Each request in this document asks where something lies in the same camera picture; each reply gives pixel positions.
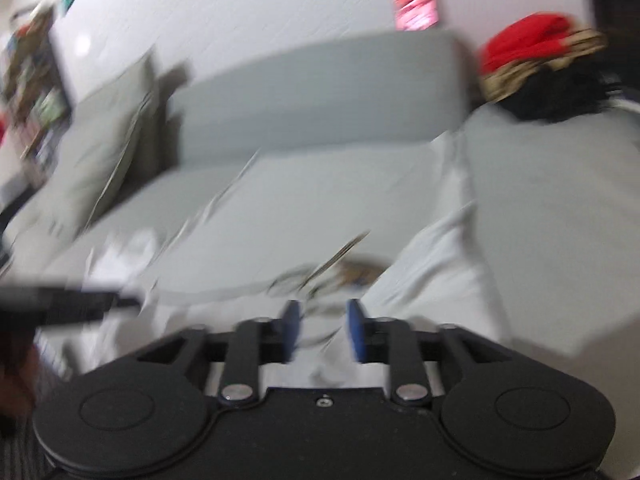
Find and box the white hooded sweatshirt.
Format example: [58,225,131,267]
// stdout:
[77,133,509,388]

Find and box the left hand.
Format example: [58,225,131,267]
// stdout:
[1,330,40,418]

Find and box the grey sofa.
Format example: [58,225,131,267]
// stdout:
[0,29,640,476]

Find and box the cluttered shelf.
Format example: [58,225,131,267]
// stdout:
[1,1,72,186]

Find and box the beige cushion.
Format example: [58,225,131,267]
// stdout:
[2,51,160,259]

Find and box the beige folded garment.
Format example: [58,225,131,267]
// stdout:
[480,28,608,102]

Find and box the black folded garment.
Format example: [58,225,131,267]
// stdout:
[497,58,622,124]

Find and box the red folded garment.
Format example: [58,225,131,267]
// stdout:
[480,13,573,75]

